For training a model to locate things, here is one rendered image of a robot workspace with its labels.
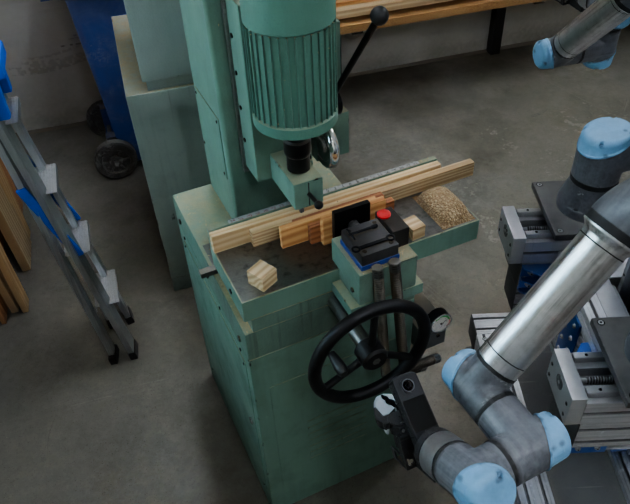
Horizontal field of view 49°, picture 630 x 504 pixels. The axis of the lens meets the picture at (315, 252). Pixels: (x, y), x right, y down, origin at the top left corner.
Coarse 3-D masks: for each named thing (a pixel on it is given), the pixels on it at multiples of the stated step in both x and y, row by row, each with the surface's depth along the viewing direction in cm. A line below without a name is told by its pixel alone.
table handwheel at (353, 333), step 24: (336, 312) 153; (360, 312) 135; (384, 312) 136; (408, 312) 140; (336, 336) 135; (360, 336) 147; (312, 360) 138; (360, 360) 144; (384, 360) 145; (408, 360) 153; (312, 384) 142; (384, 384) 154
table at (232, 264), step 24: (408, 216) 164; (408, 240) 158; (432, 240) 160; (456, 240) 163; (216, 264) 159; (240, 264) 154; (288, 264) 153; (312, 264) 153; (240, 288) 148; (288, 288) 148; (312, 288) 152; (336, 288) 152; (408, 288) 151; (240, 312) 150; (264, 312) 150
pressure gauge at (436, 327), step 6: (432, 312) 170; (438, 312) 169; (444, 312) 170; (432, 318) 169; (438, 318) 168; (444, 318) 170; (450, 318) 171; (432, 324) 169; (438, 324) 170; (444, 324) 172; (432, 330) 171; (438, 330) 172
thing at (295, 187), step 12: (276, 156) 155; (276, 168) 155; (312, 168) 151; (276, 180) 158; (288, 180) 149; (300, 180) 148; (312, 180) 148; (288, 192) 152; (300, 192) 149; (312, 192) 150; (300, 204) 151; (312, 204) 152
